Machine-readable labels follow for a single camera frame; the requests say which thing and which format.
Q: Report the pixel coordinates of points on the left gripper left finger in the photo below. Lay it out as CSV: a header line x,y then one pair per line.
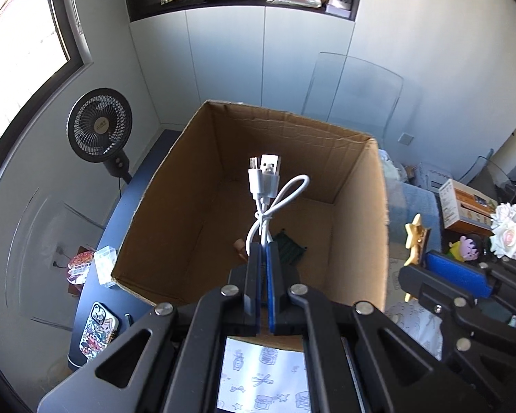
x,y
201,331

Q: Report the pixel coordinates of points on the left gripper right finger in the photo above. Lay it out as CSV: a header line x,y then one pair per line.
x,y
324,327

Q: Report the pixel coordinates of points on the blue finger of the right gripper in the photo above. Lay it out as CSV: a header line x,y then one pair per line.
x,y
438,295
470,278

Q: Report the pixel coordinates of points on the green plastic tray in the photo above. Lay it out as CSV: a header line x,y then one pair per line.
x,y
290,252

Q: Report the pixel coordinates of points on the yellow star hair clip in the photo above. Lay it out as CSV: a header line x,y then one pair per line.
x,y
416,240

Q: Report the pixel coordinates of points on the glass bottle pink cap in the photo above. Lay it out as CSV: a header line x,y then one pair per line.
x,y
240,247

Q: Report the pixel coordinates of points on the cartoon boy figurine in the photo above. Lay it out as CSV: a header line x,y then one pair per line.
x,y
468,248

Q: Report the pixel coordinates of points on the white rose bouquet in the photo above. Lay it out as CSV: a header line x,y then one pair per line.
x,y
503,231

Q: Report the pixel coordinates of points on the white printed placemat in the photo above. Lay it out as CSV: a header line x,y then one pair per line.
x,y
255,378

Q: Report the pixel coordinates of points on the orange white carton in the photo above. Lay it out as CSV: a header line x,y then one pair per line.
x,y
466,210

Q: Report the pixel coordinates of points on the phone with cartoon case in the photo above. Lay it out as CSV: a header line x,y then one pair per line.
x,y
100,329

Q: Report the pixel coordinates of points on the clear acrylic chair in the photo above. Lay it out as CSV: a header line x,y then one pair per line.
x,y
352,93

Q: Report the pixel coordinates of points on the black wall fan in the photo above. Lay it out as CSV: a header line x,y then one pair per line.
x,y
98,128

